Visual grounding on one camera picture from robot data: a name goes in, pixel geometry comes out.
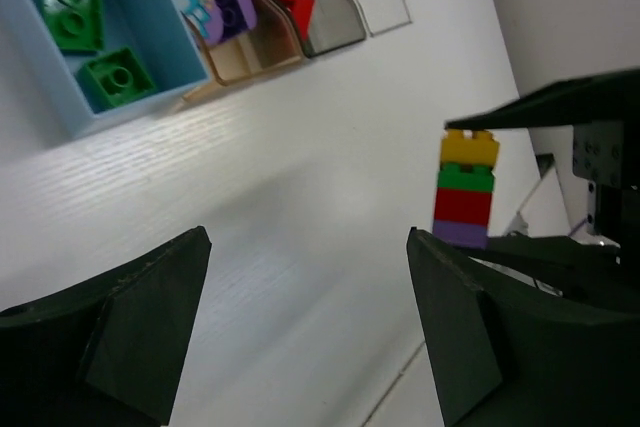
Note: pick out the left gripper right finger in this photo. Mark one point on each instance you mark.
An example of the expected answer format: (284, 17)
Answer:
(508, 350)

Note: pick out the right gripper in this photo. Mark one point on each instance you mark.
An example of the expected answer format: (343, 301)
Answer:
(605, 154)

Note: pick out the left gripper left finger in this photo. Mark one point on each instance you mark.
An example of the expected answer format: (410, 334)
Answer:
(108, 351)

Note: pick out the striped lego block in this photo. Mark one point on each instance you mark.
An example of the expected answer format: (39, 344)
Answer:
(465, 187)

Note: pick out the plain green lego brick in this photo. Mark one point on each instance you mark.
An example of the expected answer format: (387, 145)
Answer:
(114, 79)

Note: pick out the blue container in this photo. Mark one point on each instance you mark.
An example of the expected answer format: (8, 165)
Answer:
(154, 29)

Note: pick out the grey translucent container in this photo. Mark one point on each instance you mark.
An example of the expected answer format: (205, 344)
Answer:
(335, 25)

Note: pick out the tan translucent container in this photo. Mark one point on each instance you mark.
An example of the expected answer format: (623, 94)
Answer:
(270, 49)

